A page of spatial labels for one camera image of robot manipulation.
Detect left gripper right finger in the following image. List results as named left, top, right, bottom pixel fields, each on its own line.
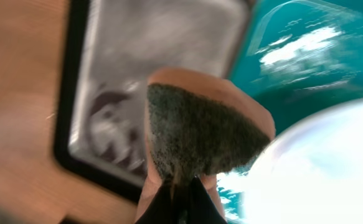
left=181, top=177, right=227, bottom=224

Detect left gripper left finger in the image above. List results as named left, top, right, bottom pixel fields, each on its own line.
left=135, top=182, right=176, bottom=224

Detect pink green scrub sponge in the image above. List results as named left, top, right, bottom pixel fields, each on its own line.
left=144, top=67, right=276, bottom=223

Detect light blue plate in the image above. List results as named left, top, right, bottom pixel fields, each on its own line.
left=243, top=99, right=363, bottom=224

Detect black water basin tray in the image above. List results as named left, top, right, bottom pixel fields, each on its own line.
left=53, top=0, right=250, bottom=202

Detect teal plastic tray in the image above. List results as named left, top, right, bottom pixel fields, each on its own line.
left=217, top=0, right=363, bottom=223

